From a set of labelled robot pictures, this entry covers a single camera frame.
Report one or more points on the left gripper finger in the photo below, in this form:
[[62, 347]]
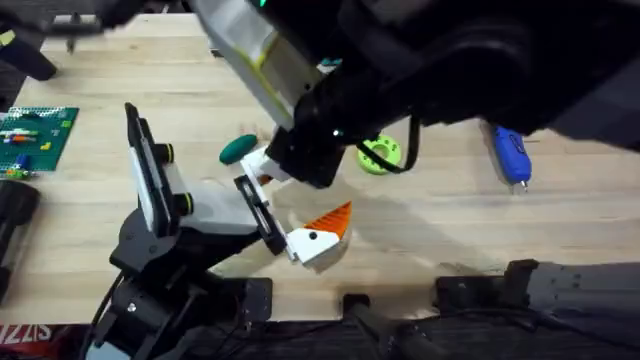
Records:
[[315, 245], [257, 162]]

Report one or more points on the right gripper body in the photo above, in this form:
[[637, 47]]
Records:
[[312, 155]]

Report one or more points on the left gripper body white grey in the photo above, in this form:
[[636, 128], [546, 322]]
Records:
[[220, 210]]

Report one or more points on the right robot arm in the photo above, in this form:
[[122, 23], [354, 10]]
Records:
[[450, 60]]

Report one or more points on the dark green toy vegetable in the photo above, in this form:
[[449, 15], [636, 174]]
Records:
[[237, 149]]

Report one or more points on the green disc with holes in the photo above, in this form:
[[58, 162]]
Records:
[[380, 157]]

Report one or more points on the black upright plate, left wrist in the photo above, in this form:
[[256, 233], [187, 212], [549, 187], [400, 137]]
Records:
[[150, 185]]

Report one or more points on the green board with toy blocks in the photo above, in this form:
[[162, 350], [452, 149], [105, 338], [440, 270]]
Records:
[[35, 142]]

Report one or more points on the black cylindrical object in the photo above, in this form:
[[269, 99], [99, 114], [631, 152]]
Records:
[[15, 225]]

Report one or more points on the red printed sheet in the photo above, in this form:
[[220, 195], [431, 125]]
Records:
[[30, 337]]

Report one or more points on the black rail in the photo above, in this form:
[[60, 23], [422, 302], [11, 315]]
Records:
[[310, 342]]

